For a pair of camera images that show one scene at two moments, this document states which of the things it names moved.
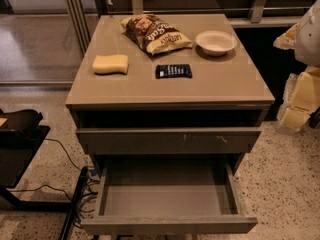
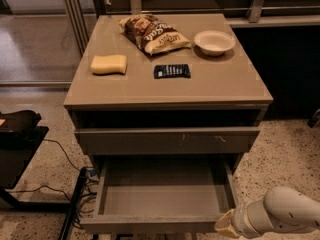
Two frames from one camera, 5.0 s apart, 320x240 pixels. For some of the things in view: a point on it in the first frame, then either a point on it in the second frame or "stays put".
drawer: [168, 194] stays put
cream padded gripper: [309, 40] to [238, 220]
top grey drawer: [172, 140] stays put
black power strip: [75, 203] stays put
